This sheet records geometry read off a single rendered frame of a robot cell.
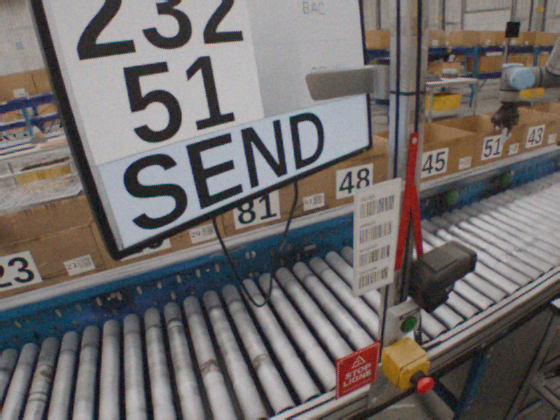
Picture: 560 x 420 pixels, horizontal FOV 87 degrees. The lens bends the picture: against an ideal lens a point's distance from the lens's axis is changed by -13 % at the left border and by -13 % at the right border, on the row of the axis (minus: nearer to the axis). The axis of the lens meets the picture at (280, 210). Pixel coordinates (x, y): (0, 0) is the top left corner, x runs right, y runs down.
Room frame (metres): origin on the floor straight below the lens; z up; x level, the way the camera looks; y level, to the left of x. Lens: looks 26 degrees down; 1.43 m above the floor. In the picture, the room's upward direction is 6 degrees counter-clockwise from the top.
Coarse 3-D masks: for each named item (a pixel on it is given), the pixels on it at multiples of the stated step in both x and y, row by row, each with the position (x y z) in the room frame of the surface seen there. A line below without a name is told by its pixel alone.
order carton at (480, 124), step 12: (444, 120) 1.67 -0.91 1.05; (456, 120) 1.70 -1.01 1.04; (468, 120) 1.74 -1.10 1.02; (480, 120) 1.75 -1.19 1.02; (480, 132) 1.37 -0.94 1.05; (492, 132) 1.40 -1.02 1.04; (516, 132) 1.47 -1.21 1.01; (480, 144) 1.37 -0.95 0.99; (504, 144) 1.44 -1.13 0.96; (480, 156) 1.38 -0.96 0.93; (504, 156) 1.45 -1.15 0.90
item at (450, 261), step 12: (432, 252) 0.47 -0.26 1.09; (444, 252) 0.47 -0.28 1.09; (456, 252) 0.46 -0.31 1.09; (468, 252) 0.46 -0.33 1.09; (420, 264) 0.45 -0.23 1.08; (432, 264) 0.44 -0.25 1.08; (444, 264) 0.44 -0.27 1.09; (456, 264) 0.44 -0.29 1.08; (468, 264) 0.44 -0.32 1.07; (420, 276) 0.44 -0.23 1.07; (432, 276) 0.42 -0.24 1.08; (444, 276) 0.42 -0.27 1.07; (456, 276) 0.43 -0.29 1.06; (432, 288) 0.42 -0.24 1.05; (444, 288) 0.42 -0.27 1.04; (432, 300) 0.44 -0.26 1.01; (444, 300) 0.44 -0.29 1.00; (432, 312) 0.43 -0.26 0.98
